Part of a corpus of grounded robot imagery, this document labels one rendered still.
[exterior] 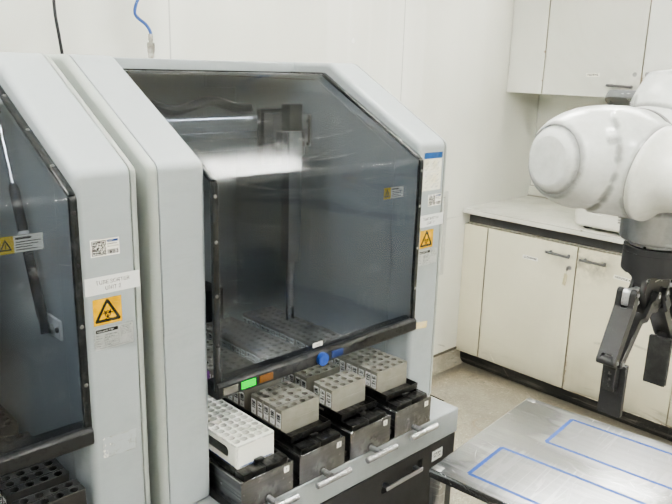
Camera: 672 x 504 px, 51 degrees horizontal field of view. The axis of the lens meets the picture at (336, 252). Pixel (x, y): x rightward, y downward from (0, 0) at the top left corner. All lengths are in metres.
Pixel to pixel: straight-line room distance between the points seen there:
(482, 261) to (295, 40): 1.63
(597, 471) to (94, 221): 1.10
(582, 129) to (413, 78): 2.68
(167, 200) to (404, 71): 2.21
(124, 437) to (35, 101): 0.62
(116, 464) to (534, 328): 2.70
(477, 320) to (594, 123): 3.23
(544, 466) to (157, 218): 0.93
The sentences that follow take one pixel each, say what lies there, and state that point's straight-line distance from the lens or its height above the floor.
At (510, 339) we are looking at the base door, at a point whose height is 0.25.
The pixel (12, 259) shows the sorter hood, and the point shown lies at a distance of 1.18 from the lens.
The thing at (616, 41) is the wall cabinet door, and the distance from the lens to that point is 3.75.
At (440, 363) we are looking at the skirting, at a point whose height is 0.03.
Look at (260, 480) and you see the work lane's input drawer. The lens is 1.51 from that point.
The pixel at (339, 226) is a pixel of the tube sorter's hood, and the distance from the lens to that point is 1.55.
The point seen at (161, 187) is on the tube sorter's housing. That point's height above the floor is 1.40.
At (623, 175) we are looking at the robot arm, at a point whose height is 1.51.
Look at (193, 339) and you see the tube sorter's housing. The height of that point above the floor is 1.10.
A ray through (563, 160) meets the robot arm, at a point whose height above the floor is 1.52.
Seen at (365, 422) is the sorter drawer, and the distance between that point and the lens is 1.69.
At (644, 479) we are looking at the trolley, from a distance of 1.62.
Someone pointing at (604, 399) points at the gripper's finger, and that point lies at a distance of 0.98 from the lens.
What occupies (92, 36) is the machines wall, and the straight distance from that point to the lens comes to 2.44.
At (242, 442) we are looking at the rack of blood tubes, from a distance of 1.50.
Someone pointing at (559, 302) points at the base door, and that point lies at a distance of 3.64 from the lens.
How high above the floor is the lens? 1.61
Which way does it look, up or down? 15 degrees down
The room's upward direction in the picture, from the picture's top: 2 degrees clockwise
